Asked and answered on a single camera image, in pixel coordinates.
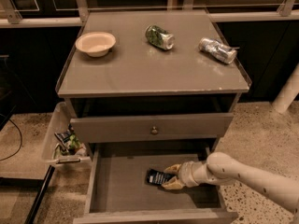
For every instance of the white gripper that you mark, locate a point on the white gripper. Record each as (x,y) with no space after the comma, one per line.
(186,174)

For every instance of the blue rxbar blueberry bar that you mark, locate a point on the blue rxbar blueberry bar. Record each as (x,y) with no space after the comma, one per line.
(157,178)

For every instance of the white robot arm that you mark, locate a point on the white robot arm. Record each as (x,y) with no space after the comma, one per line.
(256,164)

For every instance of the brass drawer knob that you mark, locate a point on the brass drawer knob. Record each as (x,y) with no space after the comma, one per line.
(154,130)

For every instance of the grey open middle drawer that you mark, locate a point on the grey open middle drawer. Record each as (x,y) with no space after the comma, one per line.
(118,192)

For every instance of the grey upper drawer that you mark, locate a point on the grey upper drawer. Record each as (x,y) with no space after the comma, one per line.
(138,128)

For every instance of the snack packets in bin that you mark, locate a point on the snack packets in bin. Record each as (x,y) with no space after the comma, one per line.
(68,144)

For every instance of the black table leg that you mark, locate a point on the black table leg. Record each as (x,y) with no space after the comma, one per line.
(40,195)

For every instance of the silver can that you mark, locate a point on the silver can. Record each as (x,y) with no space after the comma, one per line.
(218,50)

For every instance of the green can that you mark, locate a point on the green can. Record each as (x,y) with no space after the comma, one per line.
(159,37)

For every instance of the white paper bowl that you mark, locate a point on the white paper bowl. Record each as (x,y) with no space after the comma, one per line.
(95,44)

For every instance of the metal railing frame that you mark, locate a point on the metal railing frame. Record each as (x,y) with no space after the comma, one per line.
(47,13)

